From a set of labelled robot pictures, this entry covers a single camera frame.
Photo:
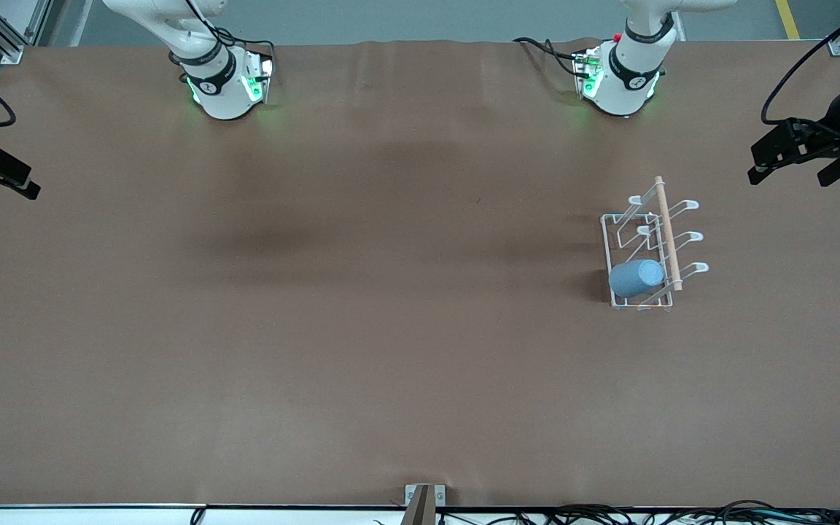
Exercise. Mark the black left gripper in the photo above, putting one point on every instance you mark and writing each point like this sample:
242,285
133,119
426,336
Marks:
830,135

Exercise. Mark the blue plastic cup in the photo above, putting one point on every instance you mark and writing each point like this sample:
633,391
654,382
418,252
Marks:
635,279

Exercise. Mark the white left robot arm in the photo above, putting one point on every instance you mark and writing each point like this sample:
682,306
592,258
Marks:
628,73

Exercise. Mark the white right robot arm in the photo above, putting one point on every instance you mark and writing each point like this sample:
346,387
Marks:
219,95

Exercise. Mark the wooden rod of cup holder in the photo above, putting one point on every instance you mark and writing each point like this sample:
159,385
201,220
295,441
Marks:
668,233

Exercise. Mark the brown table cover sheet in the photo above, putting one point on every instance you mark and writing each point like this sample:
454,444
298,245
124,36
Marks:
391,364

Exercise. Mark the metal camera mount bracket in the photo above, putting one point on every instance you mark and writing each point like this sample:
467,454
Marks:
424,499

